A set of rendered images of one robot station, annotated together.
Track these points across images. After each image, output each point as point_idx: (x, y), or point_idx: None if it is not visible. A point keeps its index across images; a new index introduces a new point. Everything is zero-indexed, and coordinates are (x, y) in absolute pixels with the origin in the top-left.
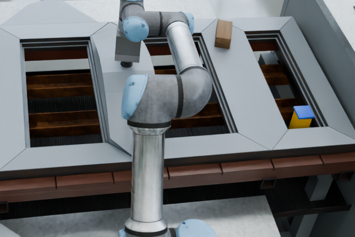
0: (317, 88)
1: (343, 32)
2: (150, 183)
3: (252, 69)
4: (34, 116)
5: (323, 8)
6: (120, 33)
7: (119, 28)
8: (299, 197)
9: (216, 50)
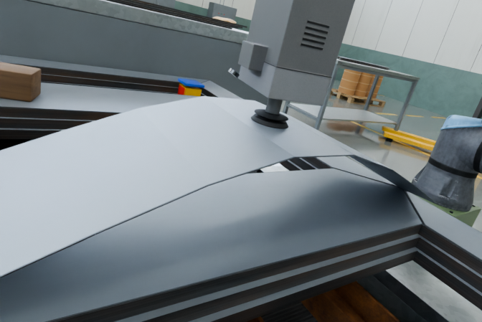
0: (133, 74)
1: None
2: None
3: (103, 91)
4: None
5: None
6: None
7: None
8: None
9: (44, 102)
